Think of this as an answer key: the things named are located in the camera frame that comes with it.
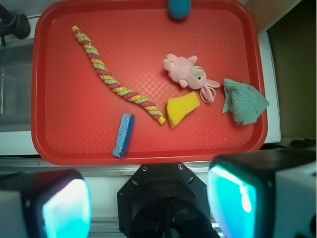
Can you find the red plastic tray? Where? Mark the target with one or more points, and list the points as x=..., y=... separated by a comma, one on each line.
x=76, y=117

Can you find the yellow sponge wedge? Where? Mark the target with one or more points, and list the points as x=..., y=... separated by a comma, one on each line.
x=178, y=108

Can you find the teal cloth rag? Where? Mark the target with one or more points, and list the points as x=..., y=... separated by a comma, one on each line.
x=244, y=101

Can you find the grey toy sink basin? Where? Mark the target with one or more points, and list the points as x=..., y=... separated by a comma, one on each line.
x=15, y=86

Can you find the blue ball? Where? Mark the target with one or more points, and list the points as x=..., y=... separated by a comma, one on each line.
x=179, y=9

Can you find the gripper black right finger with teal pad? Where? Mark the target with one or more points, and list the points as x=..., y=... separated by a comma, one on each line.
x=265, y=194

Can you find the twisted multicolour rope toy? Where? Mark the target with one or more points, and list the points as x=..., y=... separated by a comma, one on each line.
x=109, y=80

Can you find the pink plush bunny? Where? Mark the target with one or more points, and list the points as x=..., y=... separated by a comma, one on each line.
x=187, y=74

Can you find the brown cardboard panel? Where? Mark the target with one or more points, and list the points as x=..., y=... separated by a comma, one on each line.
x=293, y=44

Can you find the blue sponge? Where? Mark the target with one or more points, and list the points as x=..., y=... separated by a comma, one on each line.
x=124, y=135

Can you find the grey toy faucet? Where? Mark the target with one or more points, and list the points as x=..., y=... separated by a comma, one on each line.
x=12, y=23

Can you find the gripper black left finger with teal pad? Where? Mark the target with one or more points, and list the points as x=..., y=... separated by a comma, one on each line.
x=50, y=204

